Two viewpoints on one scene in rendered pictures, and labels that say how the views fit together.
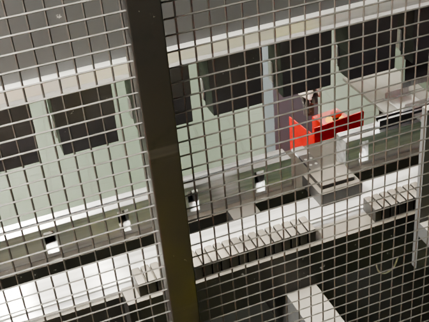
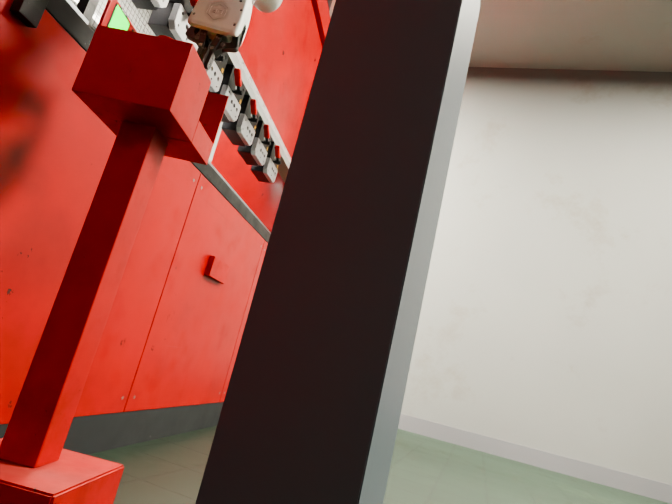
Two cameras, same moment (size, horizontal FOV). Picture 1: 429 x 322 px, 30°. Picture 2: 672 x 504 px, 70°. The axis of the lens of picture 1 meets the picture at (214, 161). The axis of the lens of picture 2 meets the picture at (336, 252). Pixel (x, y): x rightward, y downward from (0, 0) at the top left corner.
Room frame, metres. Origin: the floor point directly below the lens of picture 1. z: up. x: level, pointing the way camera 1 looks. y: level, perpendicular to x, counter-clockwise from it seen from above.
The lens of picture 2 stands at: (3.08, -0.90, 0.35)
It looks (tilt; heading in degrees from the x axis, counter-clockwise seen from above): 13 degrees up; 119
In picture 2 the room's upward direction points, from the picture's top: 14 degrees clockwise
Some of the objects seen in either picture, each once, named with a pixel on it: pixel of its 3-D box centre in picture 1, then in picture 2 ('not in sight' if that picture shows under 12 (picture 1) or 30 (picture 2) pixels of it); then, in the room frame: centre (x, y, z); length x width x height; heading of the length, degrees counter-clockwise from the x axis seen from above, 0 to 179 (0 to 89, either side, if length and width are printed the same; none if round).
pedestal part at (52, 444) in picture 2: not in sight; (92, 282); (2.38, -0.40, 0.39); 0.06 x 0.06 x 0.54; 25
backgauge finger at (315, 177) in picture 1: (318, 168); not in sight; (1.78, -0.27, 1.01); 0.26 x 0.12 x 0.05; 18
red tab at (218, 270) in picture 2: not in sight; (217, 270); (1.89, 0.41, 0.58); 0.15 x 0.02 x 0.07; 108
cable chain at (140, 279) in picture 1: (225, 255); not in sight; (1.44, 0.00, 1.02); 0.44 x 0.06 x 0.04; 108
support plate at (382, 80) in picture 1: (388, 89); not in sight; (2.20, -0.56, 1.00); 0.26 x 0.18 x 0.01; 18
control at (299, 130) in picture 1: (325, 132); (162, 86); (2.38, -0.40, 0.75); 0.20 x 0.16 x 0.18; 115
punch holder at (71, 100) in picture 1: (82, 112); (225, 93); (1.76, 0.32, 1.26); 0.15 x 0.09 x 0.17; 108
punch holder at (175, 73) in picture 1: (158, 92); (205, 60); (1.82, 0.13, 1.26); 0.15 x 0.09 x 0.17; 108
